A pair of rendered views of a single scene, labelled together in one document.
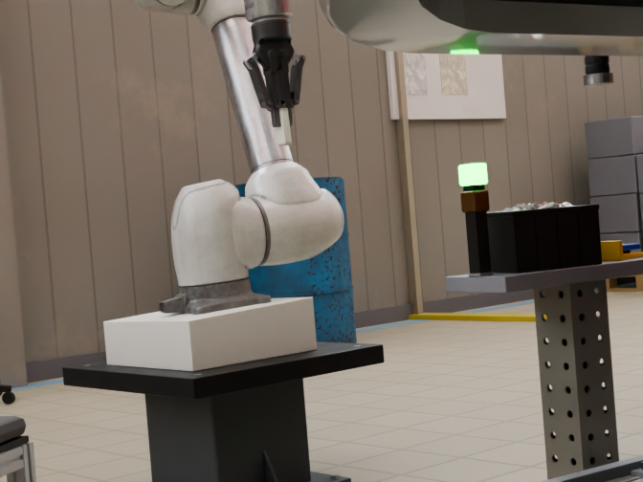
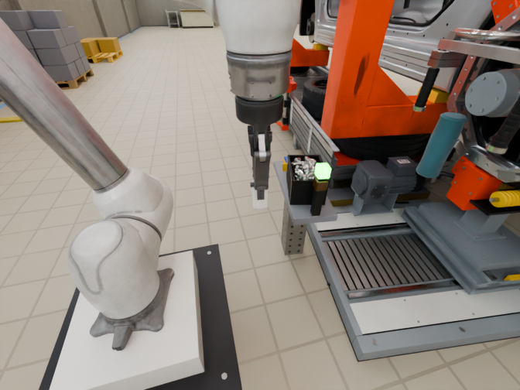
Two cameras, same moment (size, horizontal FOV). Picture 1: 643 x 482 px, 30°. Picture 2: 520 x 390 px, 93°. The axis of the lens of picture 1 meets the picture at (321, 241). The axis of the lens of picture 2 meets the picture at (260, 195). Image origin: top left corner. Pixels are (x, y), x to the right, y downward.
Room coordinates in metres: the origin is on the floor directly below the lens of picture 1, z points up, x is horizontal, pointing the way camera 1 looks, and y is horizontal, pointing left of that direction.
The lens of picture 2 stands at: (2.12, 0.41, 1.07)
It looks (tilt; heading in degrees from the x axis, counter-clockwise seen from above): 37 degrees down; 296
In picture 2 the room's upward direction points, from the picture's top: straight up
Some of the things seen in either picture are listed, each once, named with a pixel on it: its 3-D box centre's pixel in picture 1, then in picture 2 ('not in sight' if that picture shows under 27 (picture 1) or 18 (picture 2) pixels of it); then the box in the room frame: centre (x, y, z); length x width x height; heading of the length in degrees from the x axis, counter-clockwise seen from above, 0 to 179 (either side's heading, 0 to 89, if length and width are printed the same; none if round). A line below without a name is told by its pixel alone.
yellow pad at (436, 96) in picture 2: not in sight; (439, 94); (1.88, -1.21, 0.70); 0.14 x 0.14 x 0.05; 34
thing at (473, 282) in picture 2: not in sight; (466, 241); (1.57, -0.80, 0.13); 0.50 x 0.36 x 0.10; 124
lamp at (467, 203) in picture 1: (475, 201); (320, 183); (2.24, -0.29, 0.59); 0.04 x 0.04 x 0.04; 34
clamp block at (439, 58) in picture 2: not in sight; (446, 57); (1.97, -0.73, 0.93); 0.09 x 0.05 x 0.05; 34
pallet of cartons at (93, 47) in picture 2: not in sight; (99, 49); (8.93, -4.19, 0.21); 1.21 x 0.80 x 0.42; 131
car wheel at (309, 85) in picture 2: not in sight; (337, 97); (2.53, -2.05, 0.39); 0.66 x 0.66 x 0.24
